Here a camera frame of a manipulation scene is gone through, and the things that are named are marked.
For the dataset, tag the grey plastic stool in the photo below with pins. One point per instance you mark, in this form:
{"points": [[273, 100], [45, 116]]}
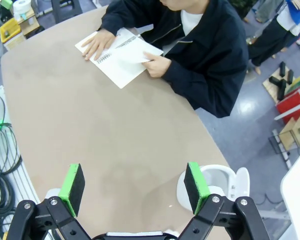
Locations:
{"points": [[65, 10]]}

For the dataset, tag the large white table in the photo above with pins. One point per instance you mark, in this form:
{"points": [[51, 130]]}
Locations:
{"points": [[297, 187]]}

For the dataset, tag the person head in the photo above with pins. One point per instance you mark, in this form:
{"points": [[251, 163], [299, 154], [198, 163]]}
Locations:
{"points": [[180, 3]]}

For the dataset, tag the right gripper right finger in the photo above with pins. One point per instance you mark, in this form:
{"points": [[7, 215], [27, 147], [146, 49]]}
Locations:
{"points": [[196, 187]]}

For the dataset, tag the white spiral notebook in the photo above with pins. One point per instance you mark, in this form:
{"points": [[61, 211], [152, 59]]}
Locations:
{"points": [[120, 72]]}

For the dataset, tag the right forearm in black sleeve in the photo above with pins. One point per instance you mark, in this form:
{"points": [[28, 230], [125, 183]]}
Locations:
{"points": [[120, 15]]}

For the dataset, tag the white paper roll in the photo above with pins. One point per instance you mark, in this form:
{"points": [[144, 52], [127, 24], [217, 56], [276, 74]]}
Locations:
{"points": [[22, 8]]}

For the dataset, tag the person left hand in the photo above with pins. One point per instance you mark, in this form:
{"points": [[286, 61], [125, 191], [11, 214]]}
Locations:
{"points": [[158, 66]]}

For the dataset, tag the white paper sheet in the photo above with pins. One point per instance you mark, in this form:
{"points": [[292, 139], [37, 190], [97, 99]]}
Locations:
{"points": [[132, 51]]}

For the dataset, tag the person in dark jacket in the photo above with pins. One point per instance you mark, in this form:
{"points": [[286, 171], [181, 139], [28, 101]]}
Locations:
{"points": [[215, 50]]}

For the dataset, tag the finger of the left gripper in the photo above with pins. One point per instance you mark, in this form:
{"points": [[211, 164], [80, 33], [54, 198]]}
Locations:
{"points": [[7, 2]]}

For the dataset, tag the yellow crate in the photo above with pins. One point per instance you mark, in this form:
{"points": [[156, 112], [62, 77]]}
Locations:
{"points": [[11, 30]]}

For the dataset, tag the person right hand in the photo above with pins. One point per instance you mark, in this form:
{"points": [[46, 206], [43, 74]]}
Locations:
{"points": [[100, 43]]}

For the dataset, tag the small wooden box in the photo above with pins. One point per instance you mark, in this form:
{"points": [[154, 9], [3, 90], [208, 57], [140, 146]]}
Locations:
{"points": [[30, 26]]}

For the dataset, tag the wooden board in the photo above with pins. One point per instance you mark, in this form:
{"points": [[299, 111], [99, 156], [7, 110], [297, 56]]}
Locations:
{"points": [[270, 91]]}

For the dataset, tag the blue shirt mannequin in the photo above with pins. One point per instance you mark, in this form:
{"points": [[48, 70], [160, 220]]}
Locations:
{"points": [[272, 42]]}

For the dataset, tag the red plastic crate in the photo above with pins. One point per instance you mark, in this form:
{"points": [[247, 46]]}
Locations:
{"points": [[293, 101]]}

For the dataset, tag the white t-shirt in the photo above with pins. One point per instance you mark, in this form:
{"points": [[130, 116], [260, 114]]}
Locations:
{"points": [[191, 21]]}

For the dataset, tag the left forearm in black sleeve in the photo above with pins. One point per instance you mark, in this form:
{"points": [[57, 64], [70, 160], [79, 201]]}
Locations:
{"points": [[197, 90]]}

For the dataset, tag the white trash can with lid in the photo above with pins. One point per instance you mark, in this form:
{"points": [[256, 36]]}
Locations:
{"points": [[222, 180]]}

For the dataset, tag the black block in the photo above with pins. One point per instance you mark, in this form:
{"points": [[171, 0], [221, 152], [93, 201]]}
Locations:
{"points": [[282, 68], [281, 91], [275, 80], [290, 76]]}

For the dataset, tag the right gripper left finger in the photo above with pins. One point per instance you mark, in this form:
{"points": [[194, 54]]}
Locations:
{"points": [[72, 190]]}

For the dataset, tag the plywood frame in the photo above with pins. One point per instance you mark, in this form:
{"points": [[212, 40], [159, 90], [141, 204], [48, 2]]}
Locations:
{"points": [[291, 130]]}

